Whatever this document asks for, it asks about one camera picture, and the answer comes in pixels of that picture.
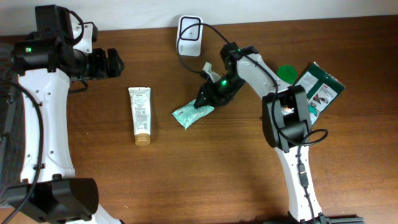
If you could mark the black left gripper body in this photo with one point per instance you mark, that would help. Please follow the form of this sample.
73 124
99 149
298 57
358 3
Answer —
96 65

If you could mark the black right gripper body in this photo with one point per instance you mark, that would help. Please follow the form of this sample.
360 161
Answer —
219 90

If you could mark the teal tissue packet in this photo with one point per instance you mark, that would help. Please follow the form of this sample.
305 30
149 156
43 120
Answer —
188 114

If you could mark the white cream tube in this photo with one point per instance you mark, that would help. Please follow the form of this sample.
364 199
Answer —
141 114

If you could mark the orange tissue packet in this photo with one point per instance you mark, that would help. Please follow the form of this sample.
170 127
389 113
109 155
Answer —
286 110

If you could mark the green lid seasoning jar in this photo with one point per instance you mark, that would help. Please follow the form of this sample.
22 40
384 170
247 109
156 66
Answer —
287 73

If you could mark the green wipes package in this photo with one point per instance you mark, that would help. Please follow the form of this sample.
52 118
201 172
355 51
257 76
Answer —
322 89

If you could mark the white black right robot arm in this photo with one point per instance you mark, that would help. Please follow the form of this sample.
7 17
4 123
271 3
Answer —
286 124

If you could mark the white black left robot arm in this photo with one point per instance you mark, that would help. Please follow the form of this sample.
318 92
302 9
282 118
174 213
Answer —
37 174

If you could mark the white barcode scanner box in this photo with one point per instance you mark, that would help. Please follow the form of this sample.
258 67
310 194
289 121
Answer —
189 35

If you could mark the grey plastic mesh basket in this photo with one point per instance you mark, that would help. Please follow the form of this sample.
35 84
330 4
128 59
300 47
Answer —
12 126

